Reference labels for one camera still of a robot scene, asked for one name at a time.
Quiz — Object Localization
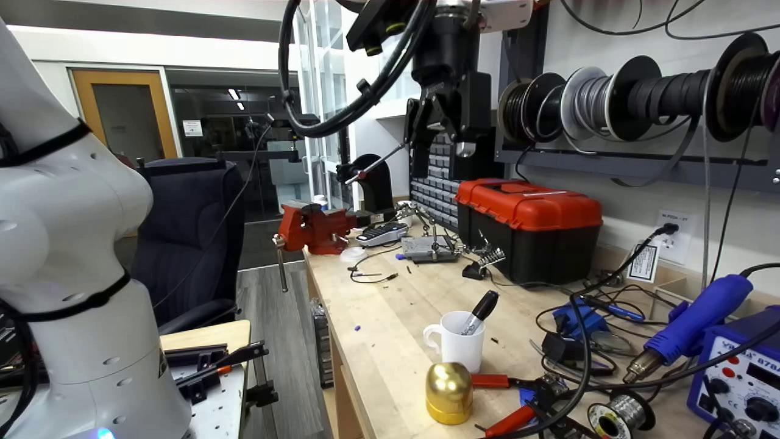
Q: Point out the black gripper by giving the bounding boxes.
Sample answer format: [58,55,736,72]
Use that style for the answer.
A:
[404,3,495,161]

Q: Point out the black grey marker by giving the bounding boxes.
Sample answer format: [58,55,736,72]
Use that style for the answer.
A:
[461,287,501,336]

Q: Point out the white mug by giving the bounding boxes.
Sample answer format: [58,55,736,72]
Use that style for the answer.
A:
[421,310,487,376]

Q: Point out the black parts drawer cabinet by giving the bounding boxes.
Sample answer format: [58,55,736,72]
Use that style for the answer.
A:
[409,131,506,234]

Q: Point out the grey circuit board holder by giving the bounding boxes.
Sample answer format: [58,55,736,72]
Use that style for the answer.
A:
[400,234,463,266]

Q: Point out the grey remote control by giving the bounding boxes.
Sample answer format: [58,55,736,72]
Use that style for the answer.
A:
[356,225,409,251]

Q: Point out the red black toolbox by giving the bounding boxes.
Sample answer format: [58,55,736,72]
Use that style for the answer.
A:
[452,178,605,287]

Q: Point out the metal helping hand stand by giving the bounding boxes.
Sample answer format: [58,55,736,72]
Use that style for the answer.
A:
[461,245,506,282]

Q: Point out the red bench vise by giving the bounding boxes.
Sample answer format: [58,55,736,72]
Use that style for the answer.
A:
[272,201,359,292]

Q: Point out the grey spool rack shelf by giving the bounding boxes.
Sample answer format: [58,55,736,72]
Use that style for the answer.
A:
[495,143,780,198]

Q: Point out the white label tag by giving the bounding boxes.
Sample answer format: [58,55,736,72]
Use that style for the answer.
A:
[623,240,663,284]

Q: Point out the gold ball tip cleaner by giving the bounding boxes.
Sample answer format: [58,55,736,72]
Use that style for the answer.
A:
[424,361,474,427]

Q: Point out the dark blue office chair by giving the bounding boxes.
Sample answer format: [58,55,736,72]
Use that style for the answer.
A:
[128,155,247,336]

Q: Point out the wooden board with clamps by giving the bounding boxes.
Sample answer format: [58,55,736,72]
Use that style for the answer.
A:
[156,316,253,439]

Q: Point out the black bar clamp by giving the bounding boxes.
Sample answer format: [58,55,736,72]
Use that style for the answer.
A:
[164,338,270,408]

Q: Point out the orange wooden door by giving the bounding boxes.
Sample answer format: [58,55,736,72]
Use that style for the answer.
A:
[69,67,179,161]

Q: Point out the blue soldering station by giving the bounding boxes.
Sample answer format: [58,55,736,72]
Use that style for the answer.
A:
[685,303,780,439]

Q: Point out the thick black robot cable loop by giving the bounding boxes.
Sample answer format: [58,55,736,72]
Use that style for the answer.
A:
[278,0,439,138]

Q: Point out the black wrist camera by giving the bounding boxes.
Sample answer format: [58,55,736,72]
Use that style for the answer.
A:
[345,0,409,55]

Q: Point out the white grey wire spool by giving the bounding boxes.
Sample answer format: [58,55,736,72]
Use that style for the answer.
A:
[559,66,622,142]

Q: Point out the large black wire spool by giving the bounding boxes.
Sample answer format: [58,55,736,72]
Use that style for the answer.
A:
[606,54,718,142]

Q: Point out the blue cable connector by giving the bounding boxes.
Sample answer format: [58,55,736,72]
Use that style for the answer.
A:
[554,300,608,342]

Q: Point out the white wall power outlet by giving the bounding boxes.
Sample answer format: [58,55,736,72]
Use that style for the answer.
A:
[654,211,691,262]

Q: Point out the thick black power cable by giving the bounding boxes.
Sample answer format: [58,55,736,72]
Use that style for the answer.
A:
[520,221,679,439]

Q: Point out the red handled pliers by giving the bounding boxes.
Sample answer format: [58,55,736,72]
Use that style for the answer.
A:
[467,372,571,439]

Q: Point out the blue hot air handle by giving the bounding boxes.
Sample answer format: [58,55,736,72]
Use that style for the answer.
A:
[622,272,755,384]

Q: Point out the solder wire spool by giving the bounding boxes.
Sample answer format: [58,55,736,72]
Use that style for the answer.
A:
[585,390,658,439]

